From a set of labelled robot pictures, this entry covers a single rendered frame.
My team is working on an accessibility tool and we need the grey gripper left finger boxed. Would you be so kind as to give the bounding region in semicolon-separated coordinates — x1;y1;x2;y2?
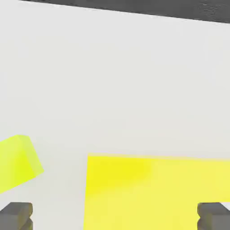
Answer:
0;202;34;230

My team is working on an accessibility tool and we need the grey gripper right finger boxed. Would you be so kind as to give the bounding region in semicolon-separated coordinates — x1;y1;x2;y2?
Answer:
197;202;230;230

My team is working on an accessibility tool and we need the large yellow box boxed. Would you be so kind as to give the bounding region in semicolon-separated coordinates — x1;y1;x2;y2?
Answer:
83;153;230;230

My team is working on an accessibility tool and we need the large lime green box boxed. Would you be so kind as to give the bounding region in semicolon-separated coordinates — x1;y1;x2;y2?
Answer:
0;134;45;195

